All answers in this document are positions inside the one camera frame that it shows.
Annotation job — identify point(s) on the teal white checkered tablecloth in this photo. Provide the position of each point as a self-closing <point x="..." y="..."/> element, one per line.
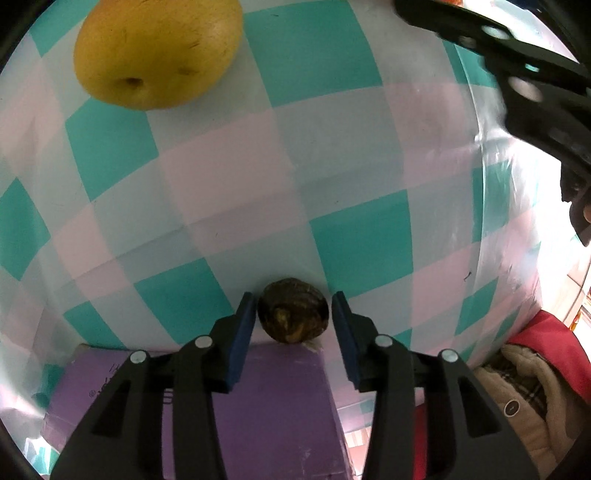
<point x="343" y="147"/>

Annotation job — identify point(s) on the yellow pear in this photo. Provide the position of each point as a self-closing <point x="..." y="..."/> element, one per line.
<point x="147" y="55"/>

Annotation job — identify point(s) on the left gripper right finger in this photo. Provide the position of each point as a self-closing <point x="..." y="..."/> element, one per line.
<point x="467" y="435"/>

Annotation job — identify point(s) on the dark brown passion fruit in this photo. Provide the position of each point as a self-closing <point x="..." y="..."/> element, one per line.
<point x="292" y="311"/>

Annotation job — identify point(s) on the red and beige clothing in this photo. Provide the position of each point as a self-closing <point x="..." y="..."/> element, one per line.
<point x="540" y="380"/>

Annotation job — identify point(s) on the purple box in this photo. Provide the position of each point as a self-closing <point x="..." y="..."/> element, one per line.
<point x="279" y="422"/>

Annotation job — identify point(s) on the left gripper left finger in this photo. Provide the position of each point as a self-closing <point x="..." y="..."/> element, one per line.
<point x="120" y="435"/>

